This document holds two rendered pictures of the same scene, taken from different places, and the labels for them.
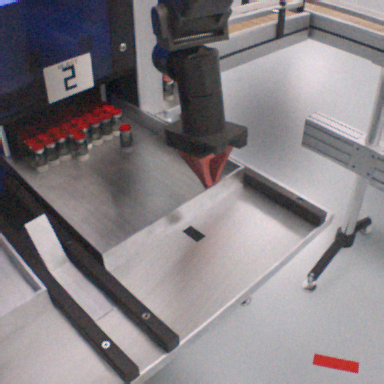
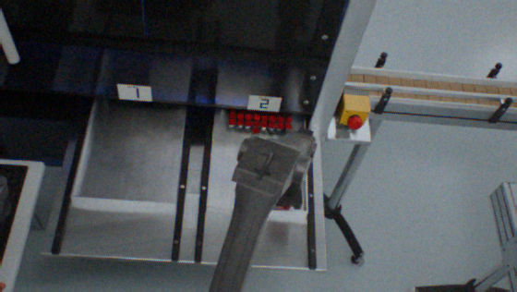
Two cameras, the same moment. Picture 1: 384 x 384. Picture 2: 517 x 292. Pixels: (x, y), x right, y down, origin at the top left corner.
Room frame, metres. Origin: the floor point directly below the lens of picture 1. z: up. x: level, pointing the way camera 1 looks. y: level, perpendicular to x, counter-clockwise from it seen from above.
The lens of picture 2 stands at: (-0.09, -0.34, 2.19)
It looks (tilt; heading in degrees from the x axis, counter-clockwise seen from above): 57 degrees down; 36
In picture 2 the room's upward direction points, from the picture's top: 11 degrees clockwise
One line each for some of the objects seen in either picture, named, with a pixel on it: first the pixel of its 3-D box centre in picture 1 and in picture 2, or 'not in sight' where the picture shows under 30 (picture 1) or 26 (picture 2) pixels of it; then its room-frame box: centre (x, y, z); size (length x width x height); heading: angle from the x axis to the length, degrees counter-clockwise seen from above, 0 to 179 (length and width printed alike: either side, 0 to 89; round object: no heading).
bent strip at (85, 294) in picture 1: (67, 265); (192, 199); (0.35, 0.15, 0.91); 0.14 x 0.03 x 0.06; 45
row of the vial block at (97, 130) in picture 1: (79, 139); (259, 128); (0.64, 0.19, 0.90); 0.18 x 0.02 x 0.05; 134
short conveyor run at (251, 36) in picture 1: (220, 33); (436, 92); (1.14, -0.07, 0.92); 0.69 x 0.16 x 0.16; 134
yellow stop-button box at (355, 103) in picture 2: not in sight; (354, 108); (0.84, 0.04, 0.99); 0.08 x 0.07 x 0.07; 44
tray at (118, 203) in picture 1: (109, 163); (258, 156); (0.58, 0.13, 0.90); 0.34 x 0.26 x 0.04; 44
